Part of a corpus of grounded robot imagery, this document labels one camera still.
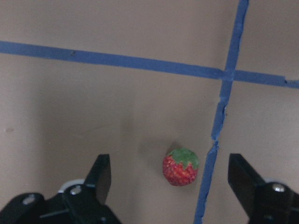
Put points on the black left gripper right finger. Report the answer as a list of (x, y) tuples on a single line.
[(249, 187)]

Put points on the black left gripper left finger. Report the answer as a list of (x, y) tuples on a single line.
[(99, 178)]

